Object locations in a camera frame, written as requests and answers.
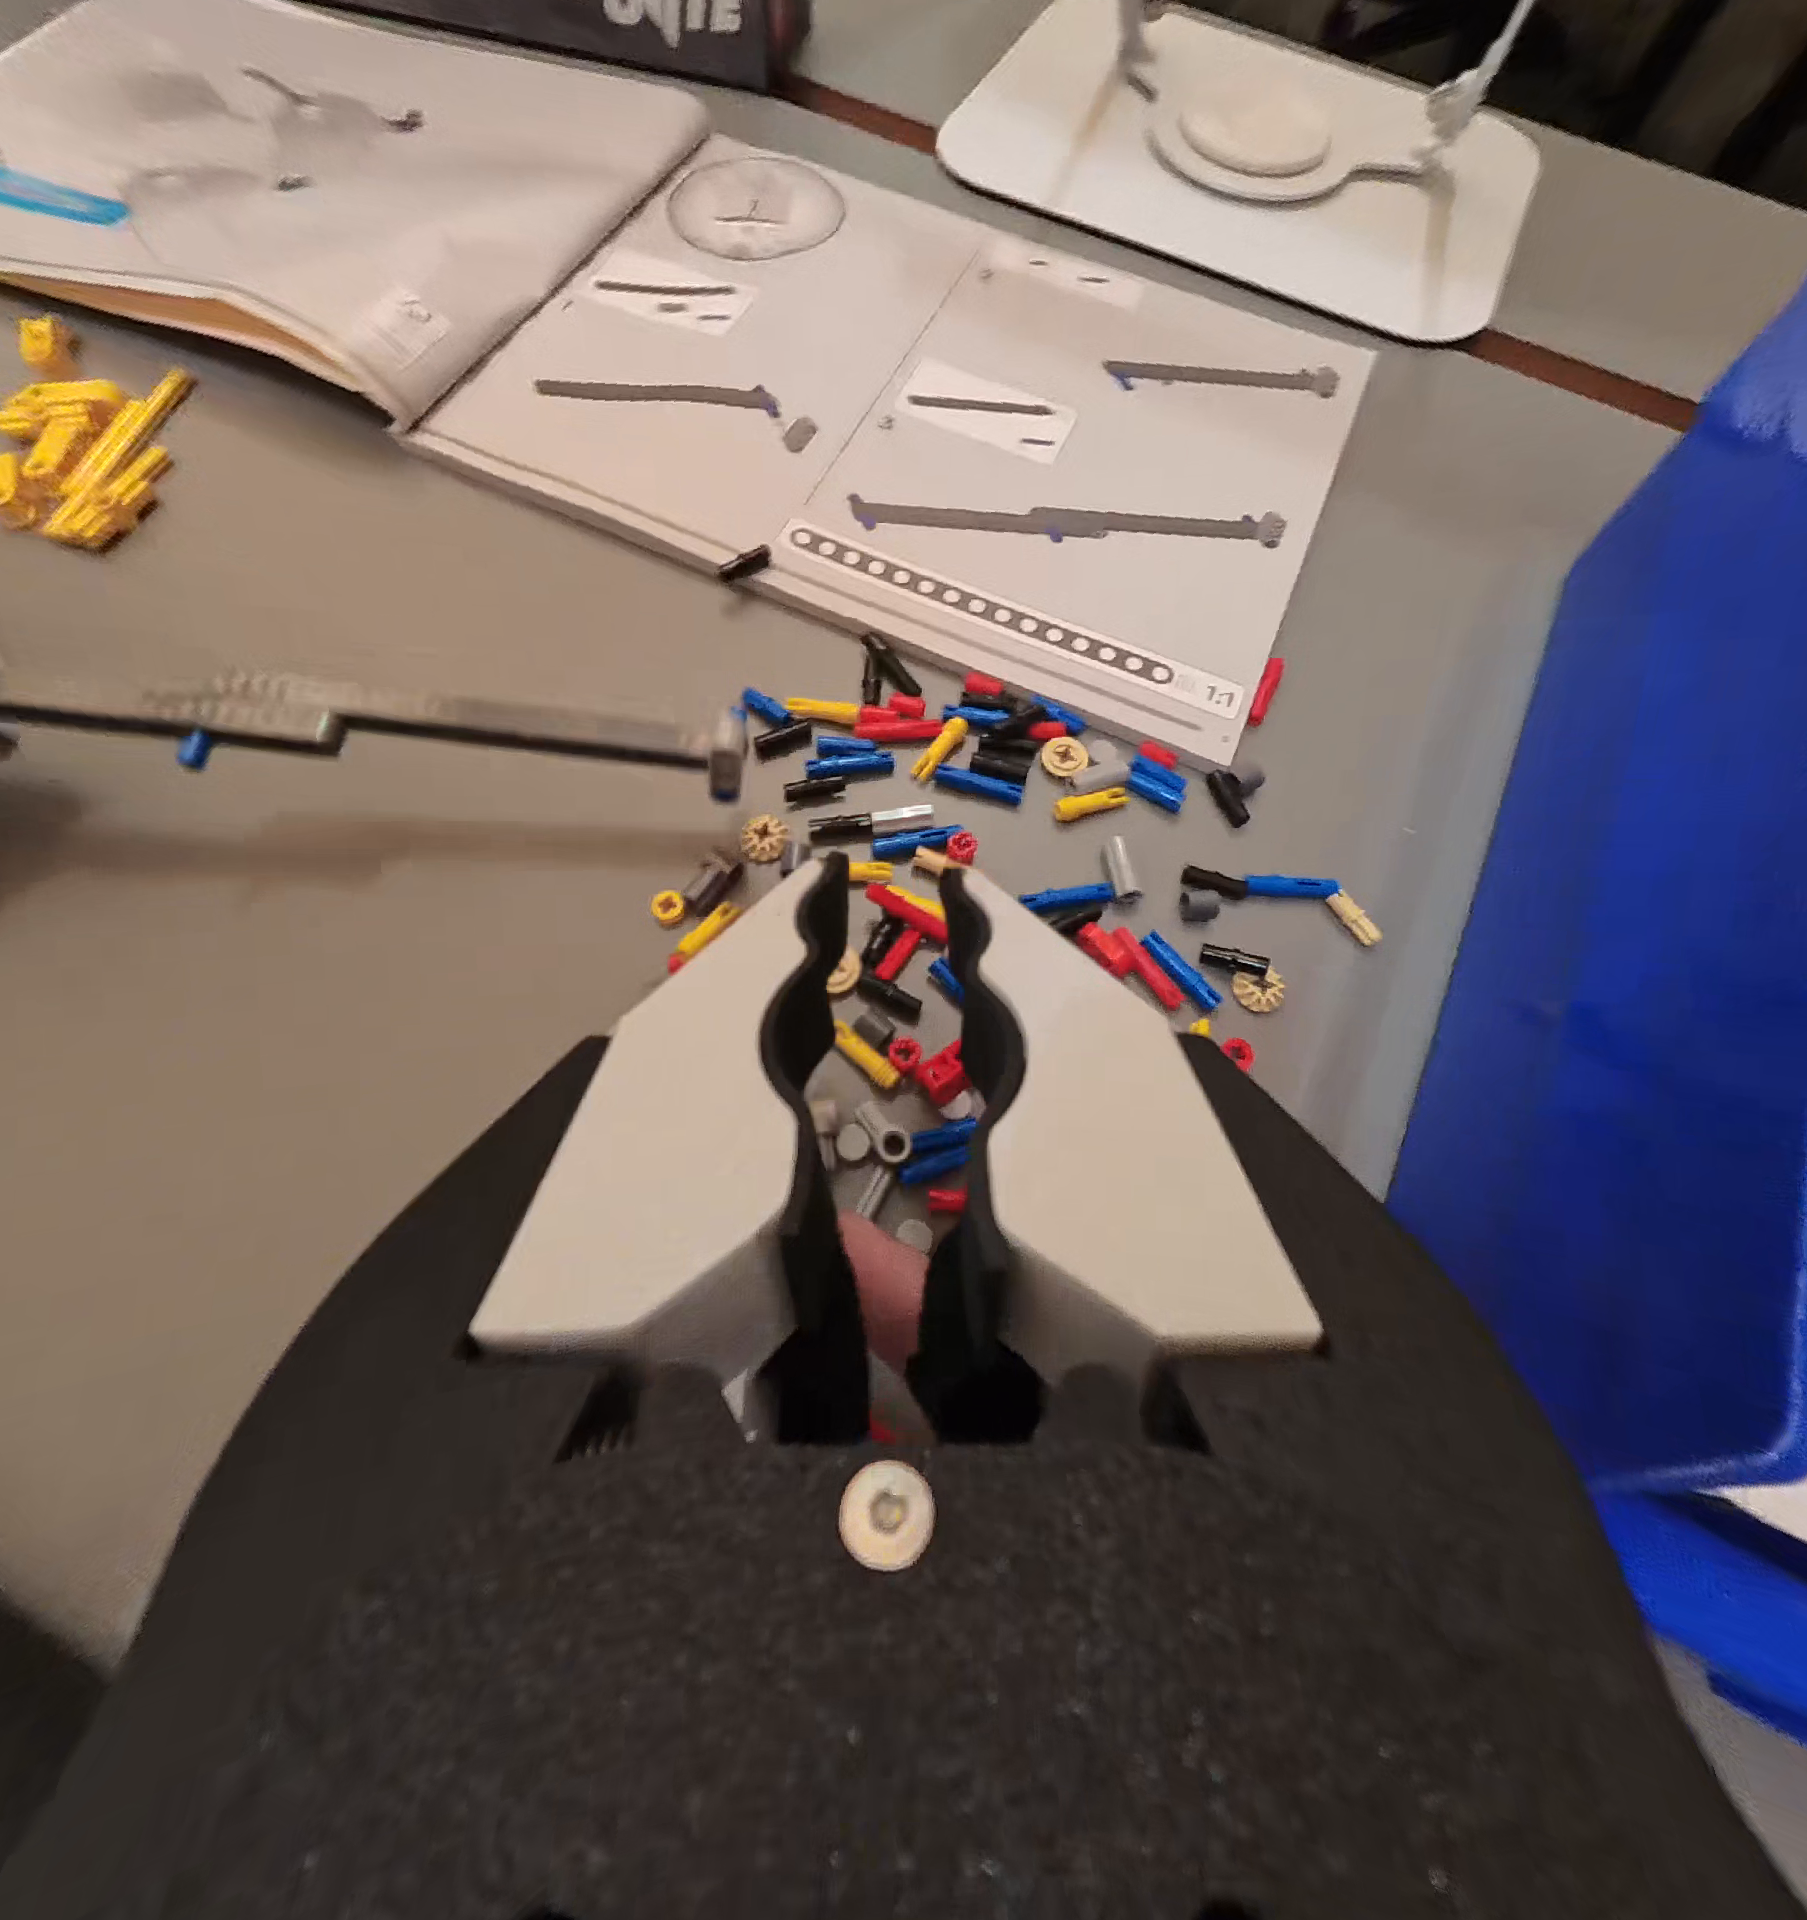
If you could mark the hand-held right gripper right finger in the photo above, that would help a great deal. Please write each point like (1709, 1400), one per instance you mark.
(1144, 1199)

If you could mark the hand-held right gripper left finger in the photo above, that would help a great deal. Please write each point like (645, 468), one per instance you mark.
(633, 1185)

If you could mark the pile of colourful lego pins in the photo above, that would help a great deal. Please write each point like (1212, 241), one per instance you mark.
(1152, 786)

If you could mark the long dark grey lego beam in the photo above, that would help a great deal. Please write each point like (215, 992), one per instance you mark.
(513, 723)

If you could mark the black lego pin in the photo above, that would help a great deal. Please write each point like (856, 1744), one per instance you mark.
(743, 562)

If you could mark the pile of yellow lego pieces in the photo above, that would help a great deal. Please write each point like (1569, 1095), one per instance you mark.
(95, 451)

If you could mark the lego set box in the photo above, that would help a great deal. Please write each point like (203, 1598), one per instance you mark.
(662, 29)

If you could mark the blue plastic bin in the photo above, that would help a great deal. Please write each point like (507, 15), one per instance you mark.
(1623, 899)

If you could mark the open instruction booklet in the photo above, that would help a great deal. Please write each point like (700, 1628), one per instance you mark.
(993, 451)

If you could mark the document stand with wooden board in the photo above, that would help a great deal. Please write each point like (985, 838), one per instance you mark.
(1369, 226)

